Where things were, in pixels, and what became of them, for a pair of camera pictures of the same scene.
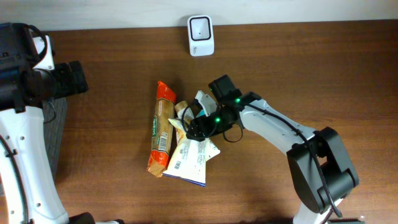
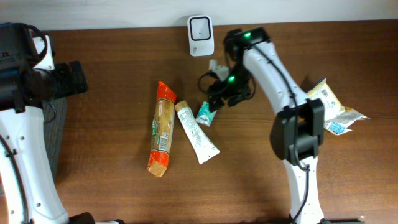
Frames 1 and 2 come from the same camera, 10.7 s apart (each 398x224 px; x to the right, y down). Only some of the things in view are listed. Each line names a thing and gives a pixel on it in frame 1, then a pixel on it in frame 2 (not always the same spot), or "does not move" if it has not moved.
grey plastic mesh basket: (54, 114) does not move
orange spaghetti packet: (162, 130) does not move
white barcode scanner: (201, 35) does not move
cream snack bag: (188, 160) to (337, 119)
